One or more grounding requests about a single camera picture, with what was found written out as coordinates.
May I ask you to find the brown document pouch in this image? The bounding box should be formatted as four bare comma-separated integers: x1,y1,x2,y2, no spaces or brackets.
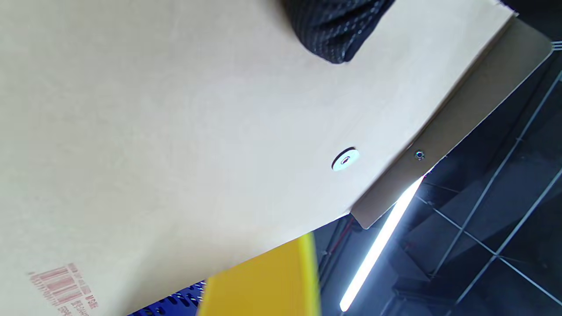
0,0,554,316

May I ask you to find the stack of yellow cardstock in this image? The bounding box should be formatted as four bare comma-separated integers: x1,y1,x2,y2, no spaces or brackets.
198,233,321,316

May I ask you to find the blue plastic file holder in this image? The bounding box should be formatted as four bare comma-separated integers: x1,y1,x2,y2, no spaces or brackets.
127,281,207,316

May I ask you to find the person's left hand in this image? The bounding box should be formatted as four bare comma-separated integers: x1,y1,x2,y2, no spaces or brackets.
281,0,396,65

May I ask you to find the long ceiling light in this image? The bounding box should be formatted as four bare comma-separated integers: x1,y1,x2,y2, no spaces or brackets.
340,176,425,312

